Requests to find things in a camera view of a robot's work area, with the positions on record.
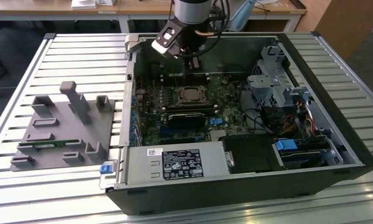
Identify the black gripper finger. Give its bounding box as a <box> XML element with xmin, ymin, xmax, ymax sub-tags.
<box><xmin>183</xmin><ymin>57</ymin><xmax>204</xmax><ymax>71</ymax></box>

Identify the white paper sheet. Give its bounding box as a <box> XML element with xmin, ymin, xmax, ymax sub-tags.
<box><xmin>255</xmin><ymin>0</ymin><xmax>295</xmax><ymax>7</ymax></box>

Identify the yellow black wire bundle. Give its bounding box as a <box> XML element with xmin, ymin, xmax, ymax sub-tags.
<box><xmin>280</xmin><ymin>116</ymin><xmax>318</xmax><ymax>136</ymax></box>

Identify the CPU socket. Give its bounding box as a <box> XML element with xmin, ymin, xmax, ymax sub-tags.
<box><xmin>175</xmin><ymin>85</ymin><xmax>214</xmax><ymax>106</ymax></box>

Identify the green motherboard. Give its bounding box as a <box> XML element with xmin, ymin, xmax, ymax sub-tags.
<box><xmin>132</xmin><ymin>76</ymin><xmax>252</xmax><ymax>147</ymax></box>

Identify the wooden desk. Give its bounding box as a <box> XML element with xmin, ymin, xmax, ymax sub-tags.
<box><xmin>0</xmin><ymin>0</ymin><xmax>308</xmax><ymax>33</ymax></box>

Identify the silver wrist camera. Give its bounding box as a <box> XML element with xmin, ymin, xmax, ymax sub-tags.
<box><xmin>151</xmin><ymin>20</ymin><xmax>187</xmax><ymax>59</ymax></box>

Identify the grey metal drive cage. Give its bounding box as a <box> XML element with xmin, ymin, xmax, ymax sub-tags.
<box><xmin>247</xmin><ymin>45</ymin><xmax>299</xmax><ymax>110</ymax></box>

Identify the white barcode sticker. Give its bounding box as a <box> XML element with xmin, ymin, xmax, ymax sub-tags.
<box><xmin>147</xmin><ymin>147</ymin><xmax>166</xmax><ymax>157</ymax></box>

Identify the black rating label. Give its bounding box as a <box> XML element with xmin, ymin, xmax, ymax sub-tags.
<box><xmin>162</xmin><ymin>149</ymin><xmax>206</xmax><ymax>182</ymax></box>

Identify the wooden cabinet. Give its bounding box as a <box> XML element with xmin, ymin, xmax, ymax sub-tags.
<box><xmin>295</xmin><ymin>0</ymin><xmax>373</xmax><ymax>60</ymax></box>

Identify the grey power supply unit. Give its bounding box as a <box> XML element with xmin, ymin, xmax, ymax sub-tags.
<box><xmin>124</xmin><ymin>142</ymin><xmax>234</xmax><ymax>185</ymax></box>

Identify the black plastic bay cover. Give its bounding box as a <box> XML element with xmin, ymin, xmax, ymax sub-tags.
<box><xmin>220</xmin><ymin>135</ymin><xmax>287</xmax><ymax>175</ymax></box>

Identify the black open PC case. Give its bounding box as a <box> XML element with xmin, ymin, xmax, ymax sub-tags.
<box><xmin>104</xmin><ymin>32</ymin><xmax>373</xmax><ymax>217</ymax></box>

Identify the grey parts rack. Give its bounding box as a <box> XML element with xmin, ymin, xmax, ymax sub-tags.
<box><xmin>10</xmin><ymin>81</ymin><xmax>118</xmax><ymax>172</ymax></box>

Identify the black camera cable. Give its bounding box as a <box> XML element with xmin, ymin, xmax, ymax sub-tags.
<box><xmin>183</xmin><ymin>0</ymin><xmax>230</xmax><ymax>58</ymax></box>

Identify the silver chipset heatsink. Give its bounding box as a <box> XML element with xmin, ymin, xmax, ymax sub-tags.
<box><xmin>210</xmin><ymin>130</ymin><xmax>227</xmax><ymax>142</ymax></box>

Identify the black plastic fan shroud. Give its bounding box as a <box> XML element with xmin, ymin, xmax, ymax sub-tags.
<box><xmin>262</xmin><ymin>106</ymin><xmax>287</xmax><ymax>131</ymax></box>

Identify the green RAM stick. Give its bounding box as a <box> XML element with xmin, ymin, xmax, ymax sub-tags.
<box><xmin>32</xmin><ymin>139</ymin><xmax>82</xmax><ymax>149</ymax></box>

